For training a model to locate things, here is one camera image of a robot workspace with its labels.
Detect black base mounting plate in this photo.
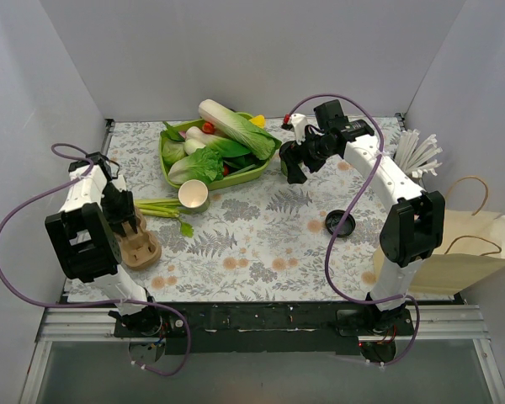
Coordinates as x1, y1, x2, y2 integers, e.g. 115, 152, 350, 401
114, 301, 417, 358

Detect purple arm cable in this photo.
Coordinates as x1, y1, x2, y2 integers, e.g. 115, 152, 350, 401
0, 142, 193, 376
288, 93, 422, 366

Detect floral table mat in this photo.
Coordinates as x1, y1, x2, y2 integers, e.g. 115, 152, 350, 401
66, 116, 455, 303

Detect white wrapped straws bundle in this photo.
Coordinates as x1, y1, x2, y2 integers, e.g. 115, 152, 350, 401
394, 130, 443, 180

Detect brown cardboard cup carrier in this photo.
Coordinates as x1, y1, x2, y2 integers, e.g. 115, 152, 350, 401
115, 208, 162, 271

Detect green paper coffee cup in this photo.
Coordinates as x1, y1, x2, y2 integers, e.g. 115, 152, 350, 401
279, 157, 288, 178

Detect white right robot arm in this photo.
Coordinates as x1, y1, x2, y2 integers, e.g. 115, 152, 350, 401
279, 95, 445, 335

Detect aluminium frame rail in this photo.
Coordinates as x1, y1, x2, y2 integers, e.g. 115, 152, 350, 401
38, 305, 491, 342

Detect green lettuce head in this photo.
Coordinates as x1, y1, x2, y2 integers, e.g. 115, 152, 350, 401
167, 147, 224, 185

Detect yellow pepper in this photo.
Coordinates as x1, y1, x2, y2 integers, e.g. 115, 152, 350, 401
249, 115, 266, 129

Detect white bok choy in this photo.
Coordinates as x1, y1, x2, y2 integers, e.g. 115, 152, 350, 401
183, 126, 215, 155

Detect napa cabbage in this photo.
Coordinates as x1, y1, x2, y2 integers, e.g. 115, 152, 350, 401
198, 99, 282, 161

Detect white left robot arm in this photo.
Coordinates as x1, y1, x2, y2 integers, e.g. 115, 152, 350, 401
45, 152, 162, 337

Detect brown paper bag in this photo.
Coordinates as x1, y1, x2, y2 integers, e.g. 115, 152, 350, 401
372, 175, 505, 295

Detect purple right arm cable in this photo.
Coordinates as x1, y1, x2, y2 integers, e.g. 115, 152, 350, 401
288, 93, 422, 366

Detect green celery stalks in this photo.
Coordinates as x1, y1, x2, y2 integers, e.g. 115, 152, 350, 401
134, 199, 194, 238

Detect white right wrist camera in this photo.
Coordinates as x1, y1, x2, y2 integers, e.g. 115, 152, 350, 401
281, 114, 309, 145

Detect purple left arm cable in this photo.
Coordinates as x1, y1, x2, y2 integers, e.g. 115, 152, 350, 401
0, 142, 193, 376

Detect red orange pepper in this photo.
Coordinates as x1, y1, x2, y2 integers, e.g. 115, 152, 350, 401
201, 122, 215, 135

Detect green vegetable tray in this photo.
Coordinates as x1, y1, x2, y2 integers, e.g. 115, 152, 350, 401
159, 119, 271, 190

